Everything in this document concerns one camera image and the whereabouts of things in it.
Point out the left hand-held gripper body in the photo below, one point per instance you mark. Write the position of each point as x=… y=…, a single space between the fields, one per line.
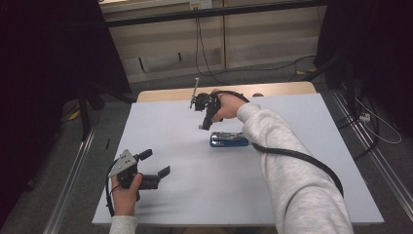
x=122 y=162

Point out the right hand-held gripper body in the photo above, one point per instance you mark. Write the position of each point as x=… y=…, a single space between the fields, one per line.
x=204 y=101

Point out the blue case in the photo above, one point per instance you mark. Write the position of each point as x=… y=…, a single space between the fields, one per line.
x=229 y=139

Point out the person's right hand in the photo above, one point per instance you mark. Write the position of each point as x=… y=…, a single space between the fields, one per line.
x=229 y=107

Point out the person's left hand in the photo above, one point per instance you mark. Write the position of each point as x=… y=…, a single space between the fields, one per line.
x=125 y=196

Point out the white board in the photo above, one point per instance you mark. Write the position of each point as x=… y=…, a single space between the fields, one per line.
x=195 y=195

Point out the small brown disc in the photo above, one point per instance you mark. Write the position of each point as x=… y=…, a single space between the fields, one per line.
x=258 y=95

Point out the black stand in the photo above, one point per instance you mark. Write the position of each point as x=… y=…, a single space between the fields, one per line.
x=85 y=113

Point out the black horizontal bar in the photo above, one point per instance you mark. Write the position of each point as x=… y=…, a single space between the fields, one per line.
x=207 y=13

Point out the black curtain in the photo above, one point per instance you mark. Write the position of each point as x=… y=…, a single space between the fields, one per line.
x=39 y=81
x=373 y=48

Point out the white power strip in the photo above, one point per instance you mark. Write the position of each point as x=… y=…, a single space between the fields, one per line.
x=365 y=117

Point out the metal floor rail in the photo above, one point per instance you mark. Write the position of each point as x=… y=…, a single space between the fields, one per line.
x=69 y=182
x=373 y=152

